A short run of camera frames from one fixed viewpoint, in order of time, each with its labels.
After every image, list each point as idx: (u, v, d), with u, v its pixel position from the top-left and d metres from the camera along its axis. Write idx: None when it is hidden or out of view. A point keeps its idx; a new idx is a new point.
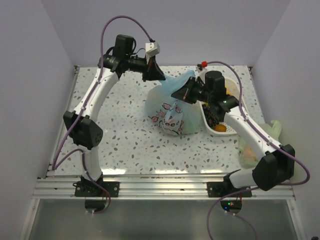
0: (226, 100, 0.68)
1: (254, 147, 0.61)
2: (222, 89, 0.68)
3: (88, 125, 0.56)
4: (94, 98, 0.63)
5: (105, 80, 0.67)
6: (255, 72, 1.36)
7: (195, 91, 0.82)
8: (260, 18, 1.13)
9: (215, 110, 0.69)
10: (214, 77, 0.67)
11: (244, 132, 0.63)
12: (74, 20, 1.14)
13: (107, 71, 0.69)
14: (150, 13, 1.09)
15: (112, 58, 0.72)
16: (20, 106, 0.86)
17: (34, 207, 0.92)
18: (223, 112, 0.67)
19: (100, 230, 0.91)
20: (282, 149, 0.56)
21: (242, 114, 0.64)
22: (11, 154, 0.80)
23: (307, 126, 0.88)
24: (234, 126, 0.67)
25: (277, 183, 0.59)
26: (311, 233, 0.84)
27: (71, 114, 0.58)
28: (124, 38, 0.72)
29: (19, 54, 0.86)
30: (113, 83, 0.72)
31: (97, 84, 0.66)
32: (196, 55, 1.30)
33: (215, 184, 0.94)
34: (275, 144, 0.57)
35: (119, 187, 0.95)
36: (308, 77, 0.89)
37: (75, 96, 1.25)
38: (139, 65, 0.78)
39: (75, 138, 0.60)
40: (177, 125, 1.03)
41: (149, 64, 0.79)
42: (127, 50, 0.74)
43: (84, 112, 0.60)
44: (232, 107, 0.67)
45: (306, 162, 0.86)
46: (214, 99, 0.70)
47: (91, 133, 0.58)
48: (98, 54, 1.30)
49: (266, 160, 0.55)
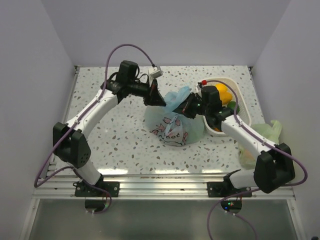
0: (222, 111, 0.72)
1: (252, 151, 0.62)
2: (218, 102, 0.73)
3: (77, 140, 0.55)
4: (91, 115, 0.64)
5: (105, 101, 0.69)
6: (255, 73, 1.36)
7: (194, 105, 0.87)
8: (260, 19, 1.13)
9: (212, 121, 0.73)
10: (209, 91, 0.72)
11: (240, 137, 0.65)
12: (74, 20, 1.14)
13: (108, 93, 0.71)
14: (150, 13, 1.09)
15: (115, 83, 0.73)
16: (20, 105, 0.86)
17: (34, 207, 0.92)
18: (219, 123, 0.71)
19: (100, 230, 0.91)
20: (276, 148, 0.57)
21: (237, 121, 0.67)
22: (11, 154, 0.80)
23: (307, 126, 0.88)
24: (231, 134, 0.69)
25: (279, 184, 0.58)
26: (311, 233, 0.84)
27: (62, 126, 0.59)
28: (128, 65, 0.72)
29: (19, 54, 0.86)
30: (112, 106, 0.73)
31: (96, 102, 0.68)
32: (196, 55, 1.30)
33: (215, 184, 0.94)
34: (269, 143, 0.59)
35: (119, 187, 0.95)
36: (307, 77, 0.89)
37: (75, 96, 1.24)
38: (141, 91, 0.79)
39: (62, 155, 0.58)
40: (179, 137, 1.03)
41: (151, 87, 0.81)
42: (130, 76, 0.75)
43: (77, 125, 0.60)
44: (227, 116, 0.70)
45: (306, 162, 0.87)
46: (211, 111, 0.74)
47: (79, 149, 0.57)
48: (98, 54, 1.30)
49: (263, 159, 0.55)
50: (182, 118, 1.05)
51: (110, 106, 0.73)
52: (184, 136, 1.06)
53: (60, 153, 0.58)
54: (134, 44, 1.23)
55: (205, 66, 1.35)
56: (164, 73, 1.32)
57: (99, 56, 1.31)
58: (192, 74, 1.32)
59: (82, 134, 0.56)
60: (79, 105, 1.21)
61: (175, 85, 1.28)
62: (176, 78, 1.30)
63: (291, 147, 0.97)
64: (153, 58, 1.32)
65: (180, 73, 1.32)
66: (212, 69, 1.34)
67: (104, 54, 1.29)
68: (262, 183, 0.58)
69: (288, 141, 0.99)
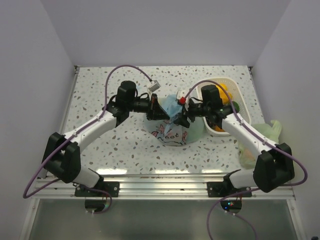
0: (223, 108, 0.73)
1: (252, 149, 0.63)
2: (218, 100, 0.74)
3: (72, 152, 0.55)
4: (89, 132, 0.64)
5: (104, 121, 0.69)
6: (255, 72, 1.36)
7: (194, 109, 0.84)
8: (260, 19, 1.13)
9: (213, 119, 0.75)
10: (209, 89, 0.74)
11: (241, 135, 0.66)
12: (74, 21, 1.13)
13: (109, 114, 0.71)
14: (150, 13, 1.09)
15: (115, 107, 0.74)
16: (20, 106, 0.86)
17: (34, 207, 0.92)
18: (220, 120, 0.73)
19: (100, 230, 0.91)
20: (277, 147, 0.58)
21: (238, 119, 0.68)
22: (11, 154, 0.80)
23: (307, 126, 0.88)
24: (232, 132, 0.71)
25: (278, 184, 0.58)
26: (311, 233, 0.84)
27: (58, 137, 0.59)
28: (126, 89, 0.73)
29: (18, 54, 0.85)
30: (110, 127, 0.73)
31: (96, 121, 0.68)
32: (196, 55, 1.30)
33: (215, 184, 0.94)
34: (270, 142, 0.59)
35: (119, 187, 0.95)
36: (307, 78, 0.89)
37: (75, 96, 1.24)
38: (142, 106, 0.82)
39: (50, 167, 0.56)
40: (178, 136, 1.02)
41: (152, 101, 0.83)
42: (129, 98, 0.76)
43: (74, 138, 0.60)
44: (228, 114, 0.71)
45: (306, 163, 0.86)
46: (213, 108, 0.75)
47: (71, 162, 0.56)
48: (97, 54, 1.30)
49: (263, 159, 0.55)
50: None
51: (108, 128, 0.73)
52: (184, 136, 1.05)
53: (49, 165, 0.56)
54: (134, 43, 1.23)
55: (205, 66, 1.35)
56: (164, 73, 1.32)
57: (98, 56, 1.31)
58: (192, 74, 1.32)
59: (77, 147, 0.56)
60: (79, 105, 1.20)
61: (175, 85, 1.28)
62: (176, 78, 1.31)
63: (292, 147, 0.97)
64: (154, 58, 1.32)
65: (180, 73, 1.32)
66: (212, 69, 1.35)
67: (104, 54, 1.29)
68: (262, 183, 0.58)
69: (289, 141, 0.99)
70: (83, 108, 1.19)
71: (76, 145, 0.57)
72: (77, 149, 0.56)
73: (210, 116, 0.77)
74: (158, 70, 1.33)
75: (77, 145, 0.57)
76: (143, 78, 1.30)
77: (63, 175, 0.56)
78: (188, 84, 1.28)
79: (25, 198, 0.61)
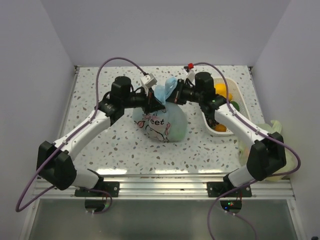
0: (214, 100, 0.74)
1: (244, 138, 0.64)
2: (211, 90, 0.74)
3: (63, 162, 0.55)
4: (80, 137, 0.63)
5: (97, 122, 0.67)
6: (255, 72, 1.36)
7: (186, 92, 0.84)
8: (260, 19, 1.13)
9: (205, 110, 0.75)
10: (204, 79, 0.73)
11: (234, 125, 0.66)
12: (74, 21, 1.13)
13: (101, 114, 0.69)
14: (150, 13, 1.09)
15: (109, 105, 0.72)
16: (20, 106, 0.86)
17: (34, 207, 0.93)
18: (213, 111, 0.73)
19: (100, 230, 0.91)
20: (269, 136, 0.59)
21: (231, 110, 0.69)
22: (11, 154, 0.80)
23: (307, 126, 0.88)
24: (224, 122, 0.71)
25: (272, 173, 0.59)
26: (311, 233, 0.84)
27: (48, 146, 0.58)
28: (120, 85, 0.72)
29: (18, 55, 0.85)
30: (105, 126, 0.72)
31: (88, 124, 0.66)
32: (196, 55, 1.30)
33: (215, 184, 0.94)
34: (263, 132, 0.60)
35: (119, 187, 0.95)
36: (307, 78, 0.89)
37: (75, 96, 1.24)
38: (138, 102, 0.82)
39: (45, 176, 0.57)
40: (161, 126, 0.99)
41: (148, 96, 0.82)
42: (124, 95, 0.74)
43: (65, 146, 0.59)
44: (221, 105, 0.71)
45: (306, 163, 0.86)
46: (205, 99, 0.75)
47: (64, 171, 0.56)
48: (98, 54, 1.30)
49: (257, 148, 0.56)
50: (173, 108, 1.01)
51: (102, 128, 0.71)
52: (167, 128, 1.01)
53: (43, 174, 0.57)
54: (134, 43, 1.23)
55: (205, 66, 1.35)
56: (164, 73, 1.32)
57: (98, 56, 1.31)
58: None
59: (68, 157, 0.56)
60: (79, 105, 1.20)
61: None
62: (176, 78, 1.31)
63: (292, 147, 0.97)
64: (154, 58, 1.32)
65: (180, 73, 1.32)
66: (212, 69, 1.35)
67: (104, 54, 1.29)
68: (257, 173, 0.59)
69: (289, 141, 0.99)
70: (83, 108, 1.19)
71: (67, 154, 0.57)
72: (69, 158, 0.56)
73: (201, 106, 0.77)
74: (158, 70, 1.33)
75: (68, 154, 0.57)
76: None
77: (58, 183, 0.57)
78: None
79: (18, 210, 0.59)
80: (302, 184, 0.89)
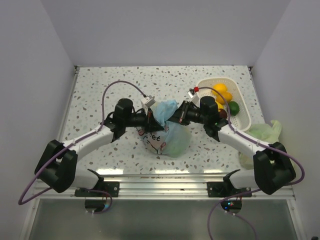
0: (218, 123, 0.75)
1: (248, 153, 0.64)
2: (216, 114, 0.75)
3: (70, 160, 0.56)
4: (87, 142, 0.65)
5: (103, 134, 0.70)
6: (255, 72, 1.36)
7: (191, 114, 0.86)
8: (260, 20, 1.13)
9: (209, 133, 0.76)
10: (209, 104, 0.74)
11: (237, 142, 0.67)
12: (74, 21, 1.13)
13: (106, 128, 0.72)
14: (150, 13, 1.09)
15: (112, 123, 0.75)
16: (20, 106, 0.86)
17: (34, 207, 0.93)
18: (217, 134, 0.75)
19: (100, 230, 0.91)
20: (270, 146, 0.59)
21: (232, 128, 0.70)
22: (11, 155, 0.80)
23: (307, 127, 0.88)
24: (229, 142, 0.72)
25: (280, 185, 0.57)
26: (311, 233, 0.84)
27: (55, 145, 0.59)
28: (123, 106, 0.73)
29: (18, 55, 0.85)
30: (106, 141, 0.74)
31: (94, 133, 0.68)
32: (196, 55, 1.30)
33: (216, 184, 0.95)
34: (263, 143, 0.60)
35: (119, 187, 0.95)
36: (307, 79, 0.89)
37: (75, 96, 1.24)
38: (140, 121, 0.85)
39: (45, 176, 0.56)
40: (157, 142, 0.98)
41: (148, 115, 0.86)
42: (126, 115, 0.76)
43: (72, 146, 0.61)
44: (223, 126, 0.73)
45: (306, 163, 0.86)
46: (209, 121, 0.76)
47: (68, 170, 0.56)
48: (98, 54, 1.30)
49: (259, 159, 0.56)
50: (175, 128, 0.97)
51: (104, 141, 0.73)
52: (162, 146, 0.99)
53: (45, 173, 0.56)
54: (134, 43, 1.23)
55: (205, 66, 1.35)
56: (164, 73, 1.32)
57: (98, 56, 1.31)
58: (192, 74, 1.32)
59: (74, 155, 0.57)
60: (79, 105, 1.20)
61: (175, 85, 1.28)
62: (176, 78, 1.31)
63: (292, 148, 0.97)
64: (154, 58, 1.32)
65: (180, 73, 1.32)
66: (212, 69, 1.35)
67: (104, 54, 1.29)
68: (264, 185, 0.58)
69: (288, 141, 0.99)
70: (83, 108, 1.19)
71: (74, 153, 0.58)
72: (75, 157, 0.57)
73: (205, 128, 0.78)
74: (158, 70, 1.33)
75: (74, 153, 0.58)
76: (143, 78, 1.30)
77: (57, 183, 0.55)
78: (188, 83, 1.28)
79: (21, 204, 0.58)
80: (302, 184, 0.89)
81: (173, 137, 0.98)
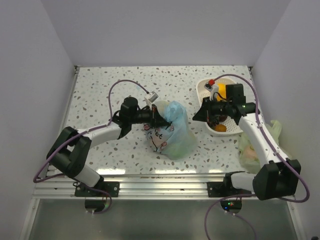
0: (245, 105, 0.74)
1: (261, 154, 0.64)
2: (241, 96, 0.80)
3: (84, 145, 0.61)
4: (99, 133, 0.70)
5: (112, 127, 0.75)
6: (255, 72, 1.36)
7: (216, 108, 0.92)
8: (260, 19, 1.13)
9: (232, 112, 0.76)
10: (233, 84, 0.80)
11: (256, 138, 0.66)
12: (74, 21, 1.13)
13: (115, 124, 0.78)
14: (150, 13, 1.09)
15: (119, 122, 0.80)
16: (20, 106, 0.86)
17: (34, 207, 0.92)
18: (238, 115, 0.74)
19: (100, 230, 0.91)
20: (286, 162, 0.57)
21: (257, 121, 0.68)
22: (11, 154, 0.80)
23: (307, 127, 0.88)
24: (246, 131, 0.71)
25: (275, 195, 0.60)
26: (311, 233, 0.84)
27: (70, 131, 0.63)
28: (128, 106, 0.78)
29: (18, 55, 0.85)
30: (114, 137, 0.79)
31: (105, 126, 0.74)
32: (196, 54, 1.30)
33: (216, 184, 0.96)
34: (281, 156, 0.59)
35: (119, 187, 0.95)
36: (307, 79, 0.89)
37: (75, 96, 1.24)
38: (144, 118, 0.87)
39: (57, 161, 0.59)
40: (159, 139, 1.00)
41: (152, 110, 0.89)
42: (132, 113, 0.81)
43: (86, 134, 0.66)
44: (249, 113, 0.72)
45: (306, 163, 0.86)
46: (235, 103, 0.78)
47: (81, 155, 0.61)
48: (97, 54, 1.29)
49: (269, 170, 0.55)
50: (179, 130, 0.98)
51: (112, 137, 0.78)
52: (162, 145, 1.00)
53: (57, 157, 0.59)
54: (133, 43, 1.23)
55: (205, 66, 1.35)
56: (164, 73, 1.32)
57: (98, 56, 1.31)
58: (192, 74, 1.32)
59: (88, 141, 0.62)
60: (79, 105, 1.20)
61: (175, 85, 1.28)
62: (176, 78, 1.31)
63: (292, 148, 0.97)
64: (154, 58, 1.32)
65: (180, 73, 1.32)
66: (212, 69, 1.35)
67: (104, 54, 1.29)
68: (259, 190, 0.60)
69: (288, 141, 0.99)
70: (83, 108, 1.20)
71: (88, 139, 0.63)
72: (88, 143, 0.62)
73: (229, 110, 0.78)
74: (158, 70, 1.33)
75: (88, 139, 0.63)
76: (143, 78, 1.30)
77: (70, 167, 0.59)
78: (188, 84, 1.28)
79: (35, 181, 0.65)
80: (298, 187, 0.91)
81: (174, 138, 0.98)
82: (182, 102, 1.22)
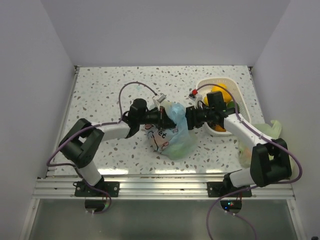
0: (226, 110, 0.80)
1: (249, 143, 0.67)
2: (221, 103, 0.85)
3: (97, 136, 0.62)
4: (110, 127, 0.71)
5: (121, 125, 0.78)
6: (255, 72, 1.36)
7: (201, 114, 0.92)
8: (260, 20, 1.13)
9: (216, 118, 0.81)
10: (213, 93, 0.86)
11: (241, 131, 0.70)
12: (74, 21, 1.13)
13: (123, 124, 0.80)
14: (150, 13, 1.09)
15: (128, 121, 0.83)
16: (20, 106, 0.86)
17: (34, 207, 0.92)
18: (222, 120, 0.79)
19: (99, 230, 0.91)
20: (272, 141, 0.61)
21: (238, 118, 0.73)
22: (10, 154, 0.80)
23: (307, 128, 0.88)
24: (232, 129, 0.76)
25: (274, 179, 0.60)
26: (311, 233, 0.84)
27: (83, 122, 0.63)
28: (137, 107, 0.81)
29: (18, 55, 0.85)
30: (121, 135, 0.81)
31: (115, 123, 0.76)
32: (196, 54, 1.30)
33: (215, 184, 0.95)
34: (266, 137, 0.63)
35: (119, 187, 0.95)
36: (307, 79, 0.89)
37: (75, 96, 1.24)
38: (152, 119, 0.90)
39: (68, 150, 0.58)
40: (161, 139, 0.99)
41: (160, 111, 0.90)
42: (140, 114, 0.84)
43: (99, 127, 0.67)
44: (230, 114, 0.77)
45: (306, 163, 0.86)
46: (217, 109, 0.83)
47: (92, 146, 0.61)
48: (97, 54, 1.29)
49: (258, 151, 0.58)
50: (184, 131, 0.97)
51: (120, 134, 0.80)
52: (164, 145, 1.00)
53: (68, 146, 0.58)
54: (133, 44, 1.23)
55: (205, 66, 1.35)
56: (164, 73, 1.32)
57: (98, 56, 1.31)
58: (192, 74, 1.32)
59: (101, 134, 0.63)
60: (79, 105, 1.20)
61: (175, 85, 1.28)
62: (176, 78, 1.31)
63: (291, 148, 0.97)
64: (154, 59, 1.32)
65: (180, 73, 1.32)
66: (212, 69, 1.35)
67: (104, 54, 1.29)
68: (257, 177, 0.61)
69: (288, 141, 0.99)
70: (83, 108, 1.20)
71: (100, 132, 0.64)
72: (101, 135, 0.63)
73: (213, 117, 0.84)
74: (158, 70, 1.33)
75: (101, 132, 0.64)
76: (143, 78, 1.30)
77: (81, 156, 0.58)
78: (188, 84, 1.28)
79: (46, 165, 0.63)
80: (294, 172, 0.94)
81: (175, 139, 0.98)
82: (182, 102, 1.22)
